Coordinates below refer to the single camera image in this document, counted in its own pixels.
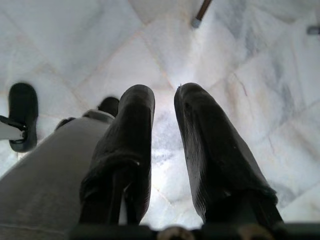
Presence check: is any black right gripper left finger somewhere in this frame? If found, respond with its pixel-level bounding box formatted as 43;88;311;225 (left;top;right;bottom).
78;84;156;225

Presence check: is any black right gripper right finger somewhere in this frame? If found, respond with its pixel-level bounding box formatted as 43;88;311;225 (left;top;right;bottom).
173;82;285;224

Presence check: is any black robot right foot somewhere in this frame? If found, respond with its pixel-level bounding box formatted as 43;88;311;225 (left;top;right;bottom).
98;96;121;118

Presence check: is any grey robot right leg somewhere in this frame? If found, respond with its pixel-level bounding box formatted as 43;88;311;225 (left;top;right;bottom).
0;109;116;240

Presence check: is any brown chair leg grey cap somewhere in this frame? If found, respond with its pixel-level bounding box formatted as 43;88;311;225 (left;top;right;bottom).
306;24;320;35
191;0;213;29

